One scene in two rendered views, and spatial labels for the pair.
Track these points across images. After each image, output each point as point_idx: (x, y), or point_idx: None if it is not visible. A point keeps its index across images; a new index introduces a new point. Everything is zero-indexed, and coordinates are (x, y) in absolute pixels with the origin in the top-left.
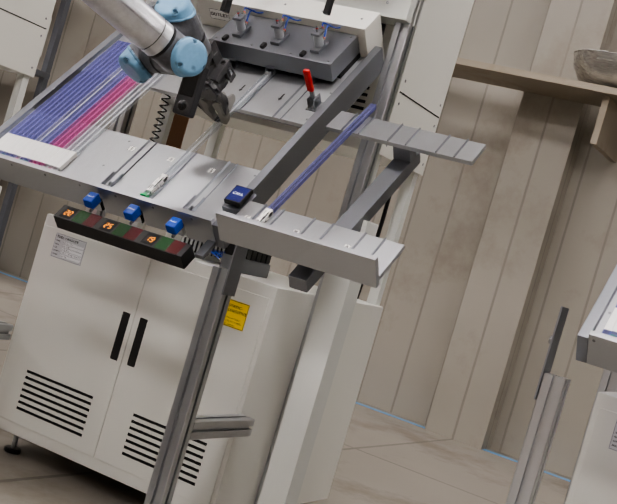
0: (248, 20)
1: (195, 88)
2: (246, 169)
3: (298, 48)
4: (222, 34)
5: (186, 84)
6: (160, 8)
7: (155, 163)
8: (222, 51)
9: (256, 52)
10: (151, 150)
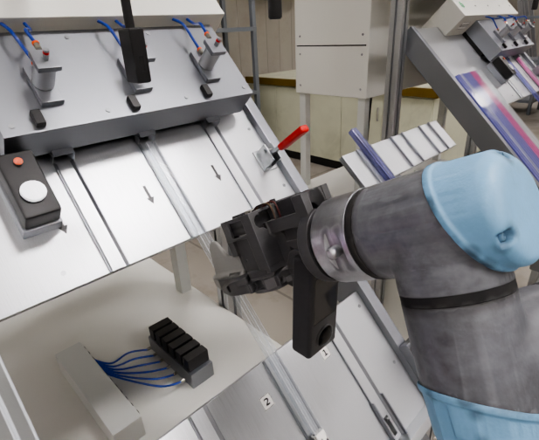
0: (9, 51)
1: (336, 292)
2: (342, 308)
3: (183, 82)
4: (12, 112)
5: (321, 300)
6: (531, 244)
7: (262, 434)
8: (37, 147)
9: (126, 120)
10: (221, 427)
